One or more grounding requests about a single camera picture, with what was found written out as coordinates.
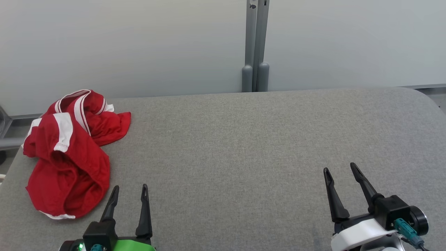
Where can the grey partition post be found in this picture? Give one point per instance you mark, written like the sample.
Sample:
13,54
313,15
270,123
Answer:
255,45

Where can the red shorts with white stripe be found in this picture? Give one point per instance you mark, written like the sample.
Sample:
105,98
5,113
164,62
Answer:
69,181

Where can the red jersey with number 23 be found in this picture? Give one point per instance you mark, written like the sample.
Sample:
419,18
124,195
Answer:
108,125

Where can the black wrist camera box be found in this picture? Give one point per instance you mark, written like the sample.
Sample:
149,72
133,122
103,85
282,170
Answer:
392,209
99,233

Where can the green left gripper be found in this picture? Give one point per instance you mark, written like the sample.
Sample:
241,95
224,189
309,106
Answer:
134,244

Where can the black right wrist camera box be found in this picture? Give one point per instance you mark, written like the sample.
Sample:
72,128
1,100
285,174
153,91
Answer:
392,209

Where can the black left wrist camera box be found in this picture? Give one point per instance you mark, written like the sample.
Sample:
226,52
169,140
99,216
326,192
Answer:
99,233

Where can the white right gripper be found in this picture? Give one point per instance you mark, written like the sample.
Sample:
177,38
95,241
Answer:
359,232

